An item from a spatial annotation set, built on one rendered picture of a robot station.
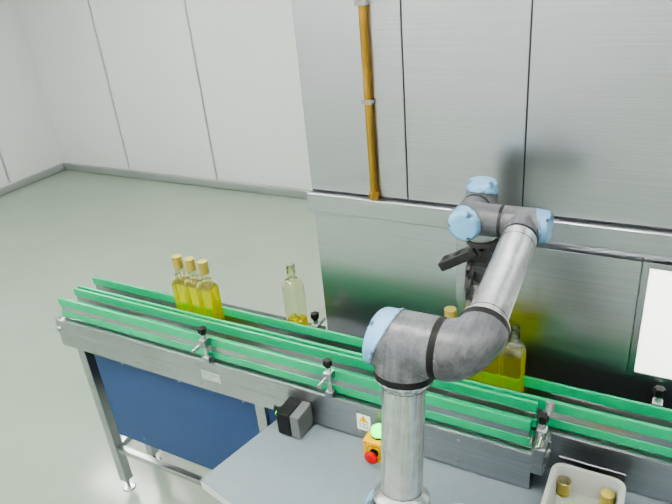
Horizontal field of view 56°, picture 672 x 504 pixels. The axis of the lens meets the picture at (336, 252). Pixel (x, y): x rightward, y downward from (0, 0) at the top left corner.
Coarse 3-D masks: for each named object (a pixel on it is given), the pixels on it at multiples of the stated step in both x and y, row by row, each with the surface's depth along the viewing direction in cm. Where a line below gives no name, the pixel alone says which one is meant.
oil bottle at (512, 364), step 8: (520, 344) 164; (504, 352) 164; (512, 352) 163; (520, 352) 162; (504, 360) 165; (512, 360) 163; (520, 360) 162; (504, 368) 166; (512, 368) 164; (520, 368) 164; (504, 376) 167; (512, 376) 166; (520, 376) 165; (504, 384) 168; (512, 384) 167; (520, 384) 166
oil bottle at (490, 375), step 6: (498, 360) 166; (492, 366) 168; (498, 366) 167; (480, 372) 170; (486, 372) 169; (492, 372) 168; (498, 372) 168; (480, 378) 171; (486, 378) 170; (492, 378) 169; (498, 378) 169; (492, 384) 170; (498, 384) 170
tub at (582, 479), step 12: (552, 468) 158; (564, 468) 158; (576, 468) 157; (552, 480) 154; (576, 480) 158; (588, 480) 156; (600, 480) 155; (612, 480) 153; (552, 492) 155; (576, 492) 159; (588, 492) 157; (624, 492) 149
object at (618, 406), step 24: (96, 288) 251; (120, 288) 243; (144, 288) 236; (240, 312) 215; (312, 336) 204; (336, 336) 198; (528, 384) 172; (552, 384) 168; (600, 408) 164; (624, 408) 161; (648, 408) 157
